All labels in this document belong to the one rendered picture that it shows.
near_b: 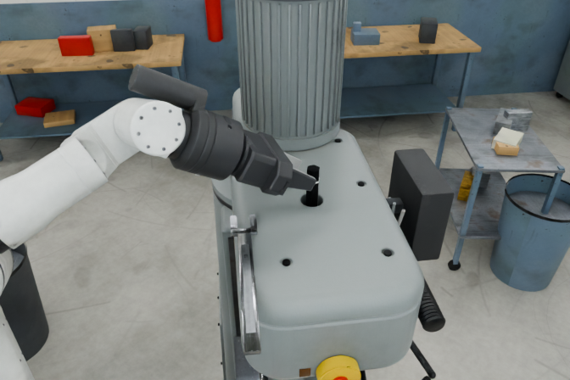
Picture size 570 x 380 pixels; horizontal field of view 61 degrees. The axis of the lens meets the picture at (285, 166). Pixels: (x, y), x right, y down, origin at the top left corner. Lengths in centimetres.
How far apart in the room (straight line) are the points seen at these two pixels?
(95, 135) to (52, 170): 9
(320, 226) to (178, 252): 284
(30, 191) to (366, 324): 44
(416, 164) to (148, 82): 77
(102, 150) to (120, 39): 395
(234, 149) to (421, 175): 64
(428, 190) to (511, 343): 217
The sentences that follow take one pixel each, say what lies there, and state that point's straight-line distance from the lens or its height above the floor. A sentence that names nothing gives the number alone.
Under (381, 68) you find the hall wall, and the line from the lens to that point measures 546.
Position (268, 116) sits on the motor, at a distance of 89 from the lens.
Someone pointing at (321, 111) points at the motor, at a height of 196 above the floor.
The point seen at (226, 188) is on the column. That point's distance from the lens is 139.
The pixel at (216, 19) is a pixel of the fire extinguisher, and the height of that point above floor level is 102.
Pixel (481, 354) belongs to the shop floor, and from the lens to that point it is 311.
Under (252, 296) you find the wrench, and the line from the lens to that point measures 63.
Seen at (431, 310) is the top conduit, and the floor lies 181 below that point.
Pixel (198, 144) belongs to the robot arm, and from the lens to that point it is 62.
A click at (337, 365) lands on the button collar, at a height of 179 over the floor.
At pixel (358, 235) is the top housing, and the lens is 73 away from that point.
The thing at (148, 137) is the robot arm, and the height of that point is 209.
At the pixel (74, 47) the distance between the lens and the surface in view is 464.
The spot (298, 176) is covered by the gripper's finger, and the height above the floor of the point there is 197.
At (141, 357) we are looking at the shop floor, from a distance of 300.
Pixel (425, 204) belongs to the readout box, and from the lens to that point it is 114.
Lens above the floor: 236
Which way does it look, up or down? 33 degrees down
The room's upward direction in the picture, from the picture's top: straight up
